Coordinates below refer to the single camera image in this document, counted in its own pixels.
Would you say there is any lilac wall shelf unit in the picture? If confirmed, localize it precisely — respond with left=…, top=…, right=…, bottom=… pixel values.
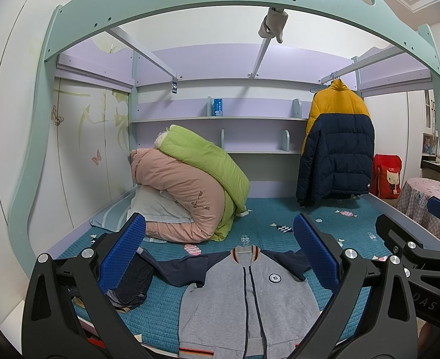
left=131, top=44, right=352, bottom=198

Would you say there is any green folded duvet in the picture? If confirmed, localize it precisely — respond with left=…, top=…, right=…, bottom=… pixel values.
left=154, top=124, right=250, bottom=241

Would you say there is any dark clothes pile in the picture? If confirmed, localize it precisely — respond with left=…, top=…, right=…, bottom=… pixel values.
left=68, top=231, right=156, bottom=313

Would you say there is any red cartoon bag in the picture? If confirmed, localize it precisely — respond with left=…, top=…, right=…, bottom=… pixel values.
left=370, top=154, right=402, bottom=199

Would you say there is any pink folded duvet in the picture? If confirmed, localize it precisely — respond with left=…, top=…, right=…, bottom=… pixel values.
left=131, top=148, right=235, bottom=243

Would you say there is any pink checkered covered table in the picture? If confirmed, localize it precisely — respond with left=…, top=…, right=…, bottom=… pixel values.
left=395, top=177, right=440, bottom=240

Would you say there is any yellow navy puffer jacket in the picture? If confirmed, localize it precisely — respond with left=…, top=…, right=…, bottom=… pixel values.
left=295, top=79, right=375, bottom=207

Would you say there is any teal quilted bed cover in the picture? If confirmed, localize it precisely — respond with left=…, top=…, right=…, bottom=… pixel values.
left=56, top=195, right=395, bottom=356

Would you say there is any grey hanging cloth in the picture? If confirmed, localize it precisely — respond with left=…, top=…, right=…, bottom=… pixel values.
left=258, top=7, right=288, bottom=44

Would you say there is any grey navy varsity jacket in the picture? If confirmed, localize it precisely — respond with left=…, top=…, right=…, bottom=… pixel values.
left=139, top=246, right=320, bottom=358

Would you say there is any light blue pillow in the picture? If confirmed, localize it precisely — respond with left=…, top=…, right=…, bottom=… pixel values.
left=90, top=185, right=193, bottom=232

